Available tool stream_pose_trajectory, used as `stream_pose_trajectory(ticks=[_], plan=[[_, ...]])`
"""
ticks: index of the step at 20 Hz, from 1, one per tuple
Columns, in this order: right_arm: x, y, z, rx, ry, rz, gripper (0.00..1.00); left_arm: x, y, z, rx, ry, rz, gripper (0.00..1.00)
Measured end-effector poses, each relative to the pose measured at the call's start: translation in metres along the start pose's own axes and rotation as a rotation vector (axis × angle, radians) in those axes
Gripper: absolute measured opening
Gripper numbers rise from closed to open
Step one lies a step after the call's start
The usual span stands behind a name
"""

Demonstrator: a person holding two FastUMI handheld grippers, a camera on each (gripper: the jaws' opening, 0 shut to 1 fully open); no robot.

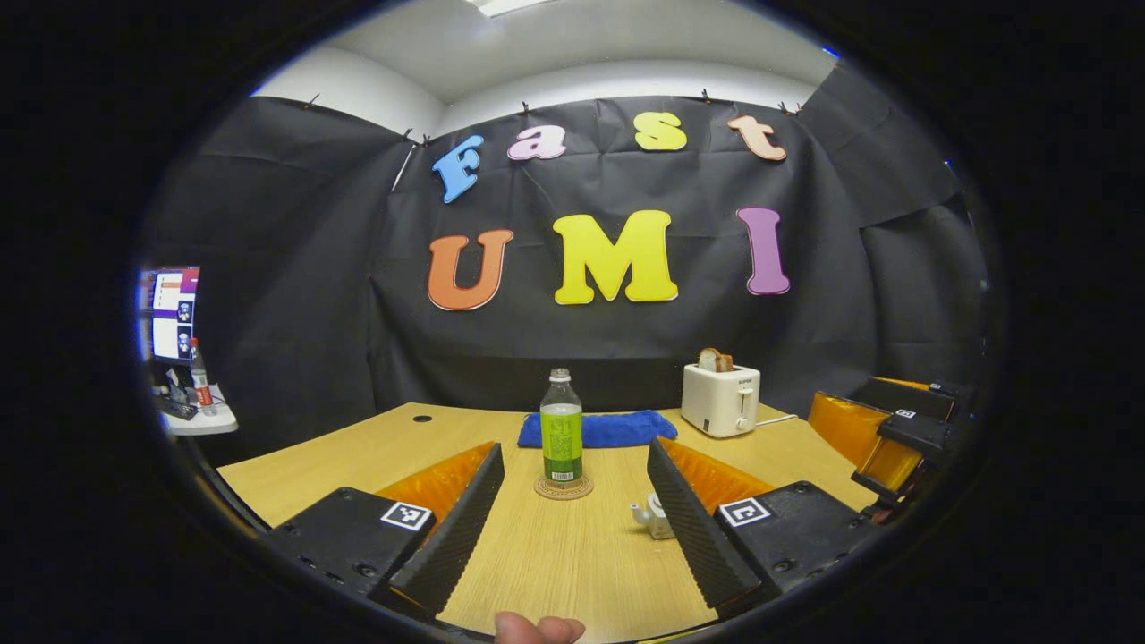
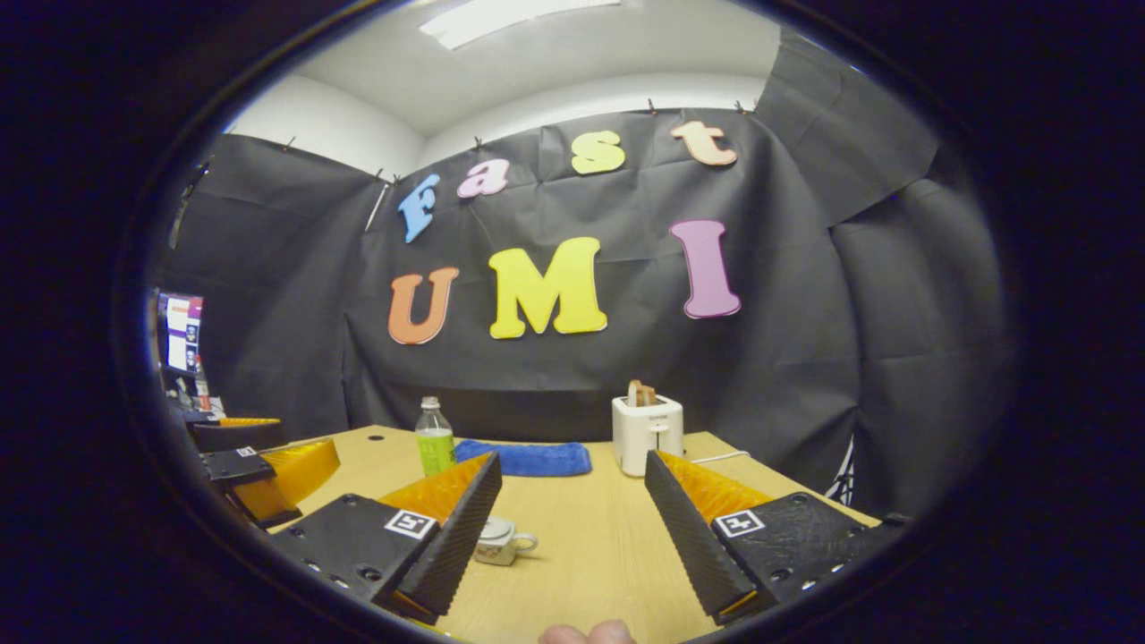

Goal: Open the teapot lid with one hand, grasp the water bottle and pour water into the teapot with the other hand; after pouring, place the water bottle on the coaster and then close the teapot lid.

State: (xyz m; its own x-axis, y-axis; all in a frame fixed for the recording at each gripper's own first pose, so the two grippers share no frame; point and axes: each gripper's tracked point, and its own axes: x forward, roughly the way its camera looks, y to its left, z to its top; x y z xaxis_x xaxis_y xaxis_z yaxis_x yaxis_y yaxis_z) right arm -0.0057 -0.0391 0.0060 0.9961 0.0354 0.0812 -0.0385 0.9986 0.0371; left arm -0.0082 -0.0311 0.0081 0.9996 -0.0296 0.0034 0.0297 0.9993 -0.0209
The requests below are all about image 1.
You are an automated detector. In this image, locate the round cork coaster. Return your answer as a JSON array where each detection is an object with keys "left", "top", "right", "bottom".
[{"left": 534, "top": 474, "right": 594, "bottom": 501}]

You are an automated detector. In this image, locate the computer monitor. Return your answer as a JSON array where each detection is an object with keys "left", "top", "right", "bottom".
[{"left": 139, "top": 266, "right": 201, "bottom": 365}]

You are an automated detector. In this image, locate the ceiling light panel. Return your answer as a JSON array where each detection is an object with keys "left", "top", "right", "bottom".
[{"left": 465, "top": 0, "right": 556, "bottom": 19}]

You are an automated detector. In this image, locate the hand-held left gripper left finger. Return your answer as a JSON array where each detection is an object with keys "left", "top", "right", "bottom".
[{"left": 268, "top": 441, "right": 505, "bottom": 620}]

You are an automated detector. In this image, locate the white teacup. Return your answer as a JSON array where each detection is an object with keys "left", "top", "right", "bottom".
[{"left": 630, "top": 499, "right": 676, "bottom": 540}]

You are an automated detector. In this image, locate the black backdrop cloth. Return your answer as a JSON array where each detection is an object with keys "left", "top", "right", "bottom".
[{"left": 139, "top": 63, "right": 994, "bottom": 466}]

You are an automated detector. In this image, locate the blue towel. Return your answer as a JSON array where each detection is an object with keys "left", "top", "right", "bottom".
[{"left": 517, "top": 410, "right": 679, "bottom": 450}]

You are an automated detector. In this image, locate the red label bottle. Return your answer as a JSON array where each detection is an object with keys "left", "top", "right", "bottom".
[{"left": 189, "top": 337, "right": 217, "bottom": 417}]

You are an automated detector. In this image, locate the white side desk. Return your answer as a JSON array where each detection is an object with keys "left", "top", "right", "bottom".
[{"left": 159, "top": 385, "right": 240, "bottom": 437}]

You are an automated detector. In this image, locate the white toaster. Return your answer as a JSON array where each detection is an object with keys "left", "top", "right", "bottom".
[{"left": 681, "top": 362, "right": 762, "bottom": 439}]

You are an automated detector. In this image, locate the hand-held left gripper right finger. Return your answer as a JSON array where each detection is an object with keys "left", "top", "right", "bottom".
[{"left": 646, "top": 436, "right": 882, "bottom": 620}]

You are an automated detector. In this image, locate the green label water bottle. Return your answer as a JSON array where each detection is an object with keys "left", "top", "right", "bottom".
[{"left": 539, "top": 368, "right": 584, "bottom": 484}]

